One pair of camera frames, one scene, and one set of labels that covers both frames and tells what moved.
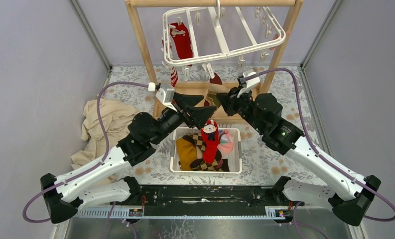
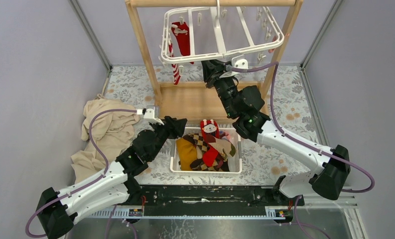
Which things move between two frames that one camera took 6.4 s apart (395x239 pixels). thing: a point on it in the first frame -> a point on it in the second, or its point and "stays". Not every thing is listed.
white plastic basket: x=234 y=135 stays
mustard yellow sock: x=187 y=153 stays
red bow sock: x=210 y=140 stays
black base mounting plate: x=208 y=196 stays
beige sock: x=215 y=87 -> x=223 y=147
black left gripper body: x=184 y=109 -> x=162 y=133
